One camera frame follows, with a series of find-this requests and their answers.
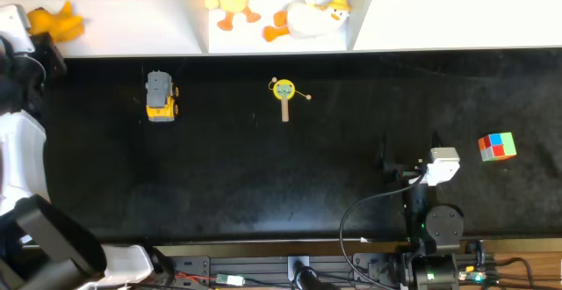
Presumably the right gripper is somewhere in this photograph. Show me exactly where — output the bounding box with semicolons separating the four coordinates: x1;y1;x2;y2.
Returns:
378;130;443;184

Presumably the yellow cat face rattle drum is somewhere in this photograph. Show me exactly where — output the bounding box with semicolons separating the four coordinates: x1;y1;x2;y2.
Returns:
268;76;313;123

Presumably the grey and yellow toy truck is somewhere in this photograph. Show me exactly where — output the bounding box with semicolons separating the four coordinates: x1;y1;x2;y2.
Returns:
145;70;180;123

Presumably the orange rubber dinosaur toy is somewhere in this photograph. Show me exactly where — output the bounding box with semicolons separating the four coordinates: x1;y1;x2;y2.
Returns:
26;0;85;44

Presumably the many-coloured puzzle cube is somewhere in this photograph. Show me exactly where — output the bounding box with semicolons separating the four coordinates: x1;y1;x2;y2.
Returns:
477;132;518;163

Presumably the white shelf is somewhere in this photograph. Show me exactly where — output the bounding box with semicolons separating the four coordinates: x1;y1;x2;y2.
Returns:
0;0;562;58

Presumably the white plush duck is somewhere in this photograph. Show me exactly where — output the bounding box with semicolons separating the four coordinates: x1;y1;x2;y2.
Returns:
262;0;352;43

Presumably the yellow plush duck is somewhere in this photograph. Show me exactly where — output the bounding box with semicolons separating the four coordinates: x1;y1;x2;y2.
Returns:
204;0;263;32

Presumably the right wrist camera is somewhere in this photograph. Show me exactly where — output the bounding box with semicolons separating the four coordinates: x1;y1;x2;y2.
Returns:
423;147;461;187

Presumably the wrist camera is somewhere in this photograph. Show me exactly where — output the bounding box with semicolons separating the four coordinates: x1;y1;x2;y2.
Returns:
423;147;461;187
0;4;35;54

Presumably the black cable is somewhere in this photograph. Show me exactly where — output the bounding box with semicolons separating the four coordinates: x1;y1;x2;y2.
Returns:
338;171;429;290

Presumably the mounting rail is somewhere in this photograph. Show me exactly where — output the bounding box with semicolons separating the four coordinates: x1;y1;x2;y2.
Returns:
151;252;539;290

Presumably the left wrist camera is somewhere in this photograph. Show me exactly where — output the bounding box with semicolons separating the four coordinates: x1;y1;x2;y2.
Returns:
0;4;35;54

